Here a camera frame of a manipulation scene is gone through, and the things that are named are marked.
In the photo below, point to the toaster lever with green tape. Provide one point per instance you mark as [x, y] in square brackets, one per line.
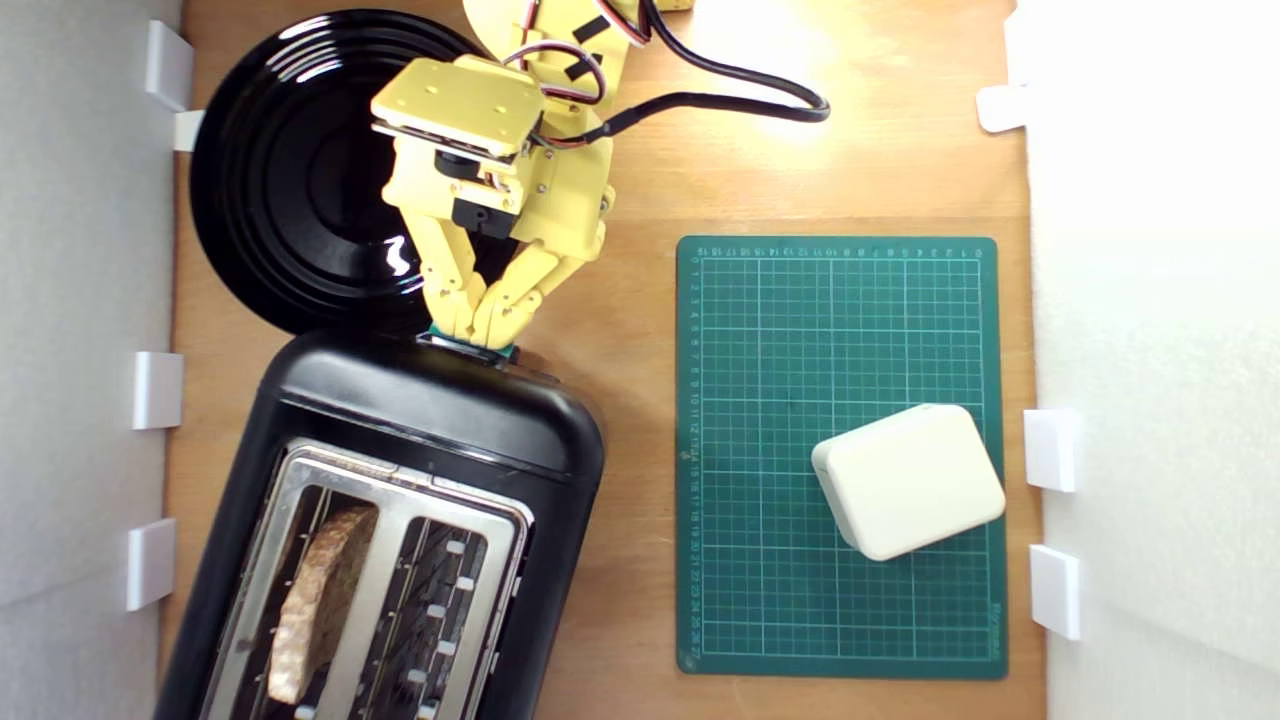
[470, 348]

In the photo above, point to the black two-slot toaster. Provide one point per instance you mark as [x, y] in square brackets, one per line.
[430, 410]

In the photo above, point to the black round plate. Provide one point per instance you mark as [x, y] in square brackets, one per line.
[290, 180]

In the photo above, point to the green cutting mat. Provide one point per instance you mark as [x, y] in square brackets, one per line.
[790, 330]

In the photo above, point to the brown bread slice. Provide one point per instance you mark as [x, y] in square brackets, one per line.
[320, 590]

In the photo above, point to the white rounded block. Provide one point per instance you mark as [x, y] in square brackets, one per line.
[910, 480]

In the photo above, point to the yellow gripper camera mount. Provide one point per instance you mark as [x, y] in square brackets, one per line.
[460, 100]

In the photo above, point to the white wall clip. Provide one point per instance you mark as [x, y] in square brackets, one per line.
[168, 65]
[1050, 450]
[187, 130]
[1055, 590]
[150, 565]
[1000, 108]
[158, 390]

